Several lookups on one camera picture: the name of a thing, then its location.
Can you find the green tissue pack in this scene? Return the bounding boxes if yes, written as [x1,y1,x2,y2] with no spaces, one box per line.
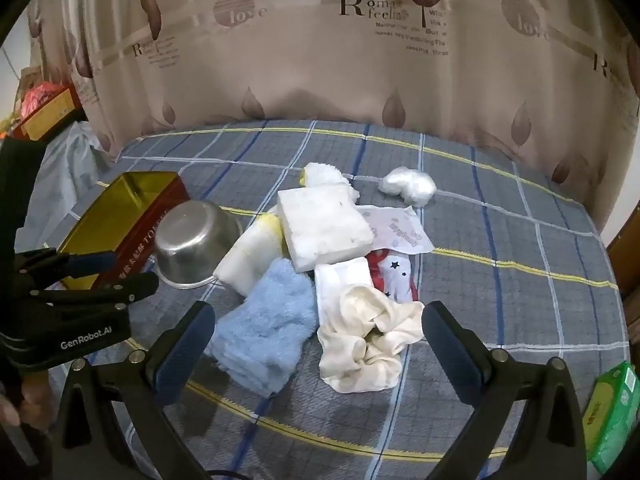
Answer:
[582,361,640,476]

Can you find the white towel with yellow edge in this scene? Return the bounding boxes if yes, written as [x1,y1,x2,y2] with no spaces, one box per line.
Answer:
[212,212,291,297]

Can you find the beige leaf-print curtain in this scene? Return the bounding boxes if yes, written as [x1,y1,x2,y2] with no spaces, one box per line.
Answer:
[25,0,640,221]

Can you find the white plastic cover sheet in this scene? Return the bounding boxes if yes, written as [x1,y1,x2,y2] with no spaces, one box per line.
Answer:
[20,120,113,241]

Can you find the gold rectangular tray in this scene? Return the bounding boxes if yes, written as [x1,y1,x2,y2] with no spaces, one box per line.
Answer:
[56,171,192,291]

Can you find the light blue fluffy towel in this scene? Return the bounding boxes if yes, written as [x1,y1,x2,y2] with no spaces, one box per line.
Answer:
[204,257,319,398]

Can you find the person's left hand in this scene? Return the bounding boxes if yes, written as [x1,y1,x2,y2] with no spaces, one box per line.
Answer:
[0,370,57,432]

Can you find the white cloth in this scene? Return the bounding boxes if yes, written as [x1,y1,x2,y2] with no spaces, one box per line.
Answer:
[313,256,386,333]
[276,183,375,274]

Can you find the white fluffy yellow-lined sock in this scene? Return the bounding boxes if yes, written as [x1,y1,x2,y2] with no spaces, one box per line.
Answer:
[299,162,360,201]

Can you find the white printed plastic packet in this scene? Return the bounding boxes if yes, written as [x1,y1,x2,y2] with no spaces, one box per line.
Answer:
[357,204,435,256]

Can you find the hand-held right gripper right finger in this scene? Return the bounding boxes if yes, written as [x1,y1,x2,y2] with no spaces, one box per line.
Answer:
[421,301,587,480]

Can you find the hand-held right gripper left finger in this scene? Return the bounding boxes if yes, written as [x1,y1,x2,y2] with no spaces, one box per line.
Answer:
[52,301,217,480]

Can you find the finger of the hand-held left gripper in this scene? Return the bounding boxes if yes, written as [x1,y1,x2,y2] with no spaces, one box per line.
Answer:
[15,249,119,282]
[29,271,161,312]

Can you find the red plastic bag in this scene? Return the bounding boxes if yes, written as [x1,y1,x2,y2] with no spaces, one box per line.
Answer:
[20,82,63,116]

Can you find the cream satin cloth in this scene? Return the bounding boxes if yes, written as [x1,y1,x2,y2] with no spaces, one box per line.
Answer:
[317,285,426,393]

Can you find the stainless steel bowl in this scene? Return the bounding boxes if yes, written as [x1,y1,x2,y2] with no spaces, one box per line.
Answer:
[154,200,244,290]

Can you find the red and white star garment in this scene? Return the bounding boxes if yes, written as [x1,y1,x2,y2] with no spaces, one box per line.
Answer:
[365,247,418,306]

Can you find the orange and yellow cardboard box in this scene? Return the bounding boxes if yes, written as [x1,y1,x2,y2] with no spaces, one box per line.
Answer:
[12,82,83,141]

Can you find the brown wooden cabinet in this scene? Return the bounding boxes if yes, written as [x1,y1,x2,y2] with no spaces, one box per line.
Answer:
[602,200,640,331]

